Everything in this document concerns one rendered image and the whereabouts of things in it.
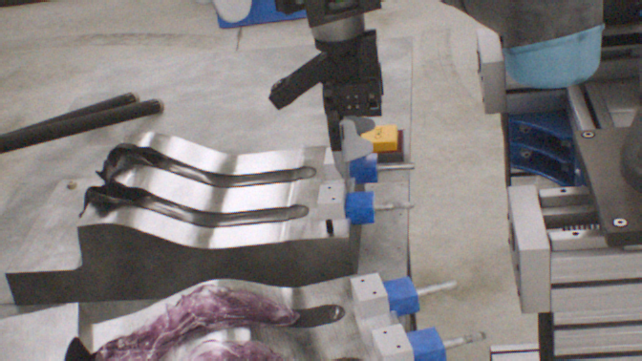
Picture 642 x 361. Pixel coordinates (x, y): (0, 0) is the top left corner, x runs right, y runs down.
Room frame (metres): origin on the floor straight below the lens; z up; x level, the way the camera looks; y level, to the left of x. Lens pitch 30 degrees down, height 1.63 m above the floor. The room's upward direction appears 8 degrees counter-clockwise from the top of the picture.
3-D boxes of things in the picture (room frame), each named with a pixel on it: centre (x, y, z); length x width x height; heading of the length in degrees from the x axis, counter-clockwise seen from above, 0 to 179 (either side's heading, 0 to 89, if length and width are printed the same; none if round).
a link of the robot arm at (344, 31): (1.29, -0.05, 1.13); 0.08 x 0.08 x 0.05
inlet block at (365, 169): (1.28, -0.08, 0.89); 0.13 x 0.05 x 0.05; 81
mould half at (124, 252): (1.28, 0.20, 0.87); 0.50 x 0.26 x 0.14; 81
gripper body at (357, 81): (1.28, -0.06, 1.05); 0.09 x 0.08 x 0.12; 81
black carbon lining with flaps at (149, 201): (1.27, 0.19, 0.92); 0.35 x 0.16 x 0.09; 81
